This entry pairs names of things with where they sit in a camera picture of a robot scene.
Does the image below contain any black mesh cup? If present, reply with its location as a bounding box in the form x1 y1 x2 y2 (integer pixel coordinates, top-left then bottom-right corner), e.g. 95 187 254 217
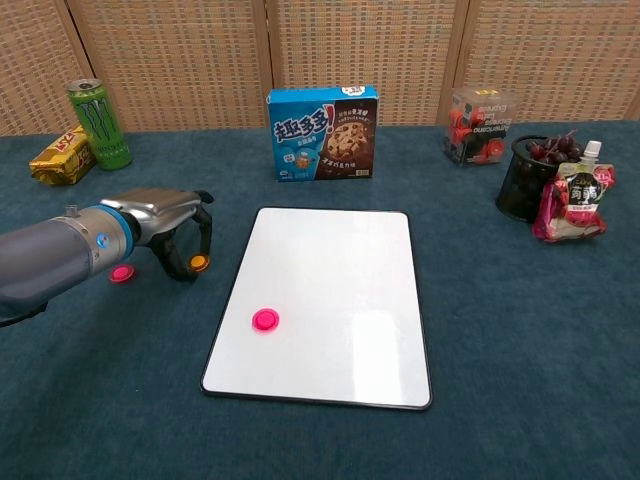
495 135 584 224

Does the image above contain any woven wooden folding screen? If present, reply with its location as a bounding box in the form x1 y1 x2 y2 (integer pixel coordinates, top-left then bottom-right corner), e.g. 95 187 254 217
0 0 640 137

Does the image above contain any green energy drink can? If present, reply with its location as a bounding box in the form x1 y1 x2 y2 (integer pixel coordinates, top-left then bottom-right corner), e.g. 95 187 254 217
67 78 134 172

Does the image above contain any pink jelly drink pouch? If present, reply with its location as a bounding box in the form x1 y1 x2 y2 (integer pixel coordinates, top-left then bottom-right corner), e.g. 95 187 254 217
531 140 617 245

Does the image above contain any clear box of coffee capsules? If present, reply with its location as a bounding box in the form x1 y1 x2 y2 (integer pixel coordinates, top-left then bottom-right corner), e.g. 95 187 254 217
443 87 518 167

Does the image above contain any blue chocolate cookie box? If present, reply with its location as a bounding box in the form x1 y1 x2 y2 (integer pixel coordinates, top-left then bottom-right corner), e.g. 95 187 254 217
265 85 380 184

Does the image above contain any white magnetic board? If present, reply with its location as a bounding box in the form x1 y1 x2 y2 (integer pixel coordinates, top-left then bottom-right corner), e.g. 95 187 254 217
200 206 433 412

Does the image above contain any dark red cherries bunch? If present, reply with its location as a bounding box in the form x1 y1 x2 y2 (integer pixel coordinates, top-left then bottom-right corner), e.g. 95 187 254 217
524 129 584 165

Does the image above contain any yellow gold snack box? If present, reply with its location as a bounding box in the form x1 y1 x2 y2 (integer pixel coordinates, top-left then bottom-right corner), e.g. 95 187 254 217
28 123 98 187

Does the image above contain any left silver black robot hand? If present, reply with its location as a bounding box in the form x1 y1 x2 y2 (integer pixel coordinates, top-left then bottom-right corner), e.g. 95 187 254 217
99 187 216 283

